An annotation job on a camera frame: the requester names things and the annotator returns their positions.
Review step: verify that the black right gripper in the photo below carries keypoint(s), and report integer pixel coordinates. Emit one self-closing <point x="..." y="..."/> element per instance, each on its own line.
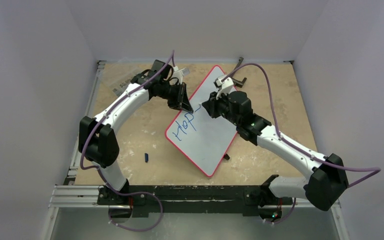
<point x="214" y="105"/>

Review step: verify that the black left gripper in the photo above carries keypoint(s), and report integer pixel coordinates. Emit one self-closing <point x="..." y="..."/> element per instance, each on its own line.
<point x="181" y="101"/>

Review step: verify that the red-framed whiteboard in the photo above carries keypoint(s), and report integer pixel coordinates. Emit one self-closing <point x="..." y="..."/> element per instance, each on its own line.
<point x="202" y="139"/>

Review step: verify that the blue marker cap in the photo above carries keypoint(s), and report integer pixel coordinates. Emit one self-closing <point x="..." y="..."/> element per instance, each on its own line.
<point x="146" y="157"/>

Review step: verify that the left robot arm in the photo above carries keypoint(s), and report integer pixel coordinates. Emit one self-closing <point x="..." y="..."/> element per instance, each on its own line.
<point x="97" y="141"/>

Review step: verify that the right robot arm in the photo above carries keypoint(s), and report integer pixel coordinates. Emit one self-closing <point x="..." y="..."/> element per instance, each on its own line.
<point x="324" y="178"/>

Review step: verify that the clear plastic screw box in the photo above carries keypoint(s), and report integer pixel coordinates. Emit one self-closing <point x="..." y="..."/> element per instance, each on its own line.
<point x="116" y="76"/>

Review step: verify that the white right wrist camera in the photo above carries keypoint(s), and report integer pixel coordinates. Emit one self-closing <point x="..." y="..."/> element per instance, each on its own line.
<point x="224" y="86"/>

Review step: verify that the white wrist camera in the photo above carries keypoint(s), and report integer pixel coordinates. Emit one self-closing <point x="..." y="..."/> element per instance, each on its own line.
<point x="179" y="74"/>
<point x="224" y="86"/>

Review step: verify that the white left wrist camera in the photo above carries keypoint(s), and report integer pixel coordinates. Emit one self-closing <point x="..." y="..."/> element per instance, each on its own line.
<point x="179" y="74"/>

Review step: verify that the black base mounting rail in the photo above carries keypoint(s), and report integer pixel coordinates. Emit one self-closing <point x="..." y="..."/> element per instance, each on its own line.
<point x="143" y="200"/>

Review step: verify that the aluminium frame rail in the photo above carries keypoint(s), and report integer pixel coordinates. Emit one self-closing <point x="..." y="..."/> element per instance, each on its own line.
<point x="78" y="196"/>

